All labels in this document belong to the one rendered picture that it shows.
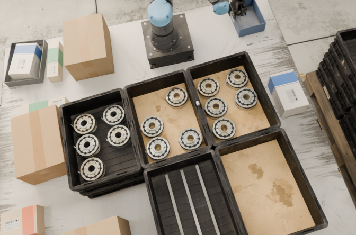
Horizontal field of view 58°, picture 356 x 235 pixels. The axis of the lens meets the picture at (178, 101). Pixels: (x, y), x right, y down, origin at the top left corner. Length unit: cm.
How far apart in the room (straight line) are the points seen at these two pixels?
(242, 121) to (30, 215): 102
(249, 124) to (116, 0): 205
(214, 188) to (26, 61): 121
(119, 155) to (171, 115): 29
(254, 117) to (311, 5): 175
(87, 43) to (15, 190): 80
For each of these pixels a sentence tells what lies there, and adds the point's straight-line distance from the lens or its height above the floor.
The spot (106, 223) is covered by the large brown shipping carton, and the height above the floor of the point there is 90.
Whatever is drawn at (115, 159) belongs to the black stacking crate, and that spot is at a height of 83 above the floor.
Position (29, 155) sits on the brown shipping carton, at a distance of 159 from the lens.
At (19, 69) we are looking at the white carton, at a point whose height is 79.
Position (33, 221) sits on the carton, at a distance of 160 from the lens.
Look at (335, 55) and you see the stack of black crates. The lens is 218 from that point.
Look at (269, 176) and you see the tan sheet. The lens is 141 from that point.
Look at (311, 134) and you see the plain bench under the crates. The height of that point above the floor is 70.
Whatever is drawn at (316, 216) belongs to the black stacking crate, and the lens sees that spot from 137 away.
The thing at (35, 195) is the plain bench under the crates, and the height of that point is 70.
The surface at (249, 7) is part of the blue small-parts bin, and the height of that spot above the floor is 70.
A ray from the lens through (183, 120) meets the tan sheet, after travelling 147.
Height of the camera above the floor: 218
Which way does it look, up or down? 64 degrees down
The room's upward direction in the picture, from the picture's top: 11 degrees counter-clockwise
